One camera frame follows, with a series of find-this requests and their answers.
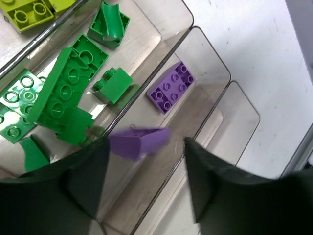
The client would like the tiny green lego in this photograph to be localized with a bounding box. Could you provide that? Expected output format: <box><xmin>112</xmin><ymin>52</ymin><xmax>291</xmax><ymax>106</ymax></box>
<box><xmin>20</xmin><ymin>135</ymin><xmax>50</xmax><ymax>172</ymax></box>

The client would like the purple lego piece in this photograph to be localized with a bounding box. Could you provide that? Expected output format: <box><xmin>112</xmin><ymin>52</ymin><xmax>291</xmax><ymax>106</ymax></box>
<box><xmin>109</xmin><ymin>128</ymin><xmax>171</xmax><ymax>161</ymax></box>

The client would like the green tall lego block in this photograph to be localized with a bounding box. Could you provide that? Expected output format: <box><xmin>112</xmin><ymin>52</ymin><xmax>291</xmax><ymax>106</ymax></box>
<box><xmin>71</xmin><ymin>33</ymin><xmax>109</xmax><ymax>82</ymax></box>

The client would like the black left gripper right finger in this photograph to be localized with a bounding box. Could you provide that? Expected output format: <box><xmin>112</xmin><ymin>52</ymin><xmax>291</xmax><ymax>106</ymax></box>
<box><xmin>184</xmin><ymin>137</ymin><xmax>313</xmax><ymax>235</ymax></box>

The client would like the aluminium table edge rail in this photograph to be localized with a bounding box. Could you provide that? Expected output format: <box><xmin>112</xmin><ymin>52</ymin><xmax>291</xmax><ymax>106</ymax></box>
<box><xmin>280</xmin><ymin>124</ymin><xmax>313</xmax><ymax>178</ymax></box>

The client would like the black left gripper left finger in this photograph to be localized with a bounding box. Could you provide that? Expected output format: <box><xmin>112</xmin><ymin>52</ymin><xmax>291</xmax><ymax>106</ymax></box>
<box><xmin>0</xmin><ymin>141</ymin><xmax>110</xmax><ymax>235</ymax></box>

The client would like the green curved slope lego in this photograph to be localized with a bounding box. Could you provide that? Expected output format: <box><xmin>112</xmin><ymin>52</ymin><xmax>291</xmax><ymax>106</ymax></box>
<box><xmin>87</xmin><ymin>0</ymin><xmax>130</xmax><ymax>49</ymax></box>

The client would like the purple eight-stud lego brick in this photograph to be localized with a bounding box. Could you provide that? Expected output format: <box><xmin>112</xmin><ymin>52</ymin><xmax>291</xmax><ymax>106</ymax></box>
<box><xmin>146</xmin><ymin>61</ymin><xmax>195</xmax><ymax>114</ymax></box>

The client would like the clear bin nearest front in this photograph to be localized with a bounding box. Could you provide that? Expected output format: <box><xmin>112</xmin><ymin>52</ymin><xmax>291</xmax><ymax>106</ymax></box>
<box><xmin>131</xmin><ymin>81</ymin><xmax>260</xmax><ymax>235</ymax></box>

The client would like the lime green long lego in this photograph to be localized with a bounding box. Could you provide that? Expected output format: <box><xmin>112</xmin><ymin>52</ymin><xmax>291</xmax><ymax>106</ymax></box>
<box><xmin>0</xmin><ymin>0</ymin><xmax>54</xmax><ymax>33</ymax></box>

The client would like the small green lego brick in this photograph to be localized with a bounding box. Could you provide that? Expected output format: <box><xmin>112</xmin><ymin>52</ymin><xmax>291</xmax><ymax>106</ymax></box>
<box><xmin>92</xmin><ymin>68</ymin><xmax>133</xmax><ymax>104</ymax></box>

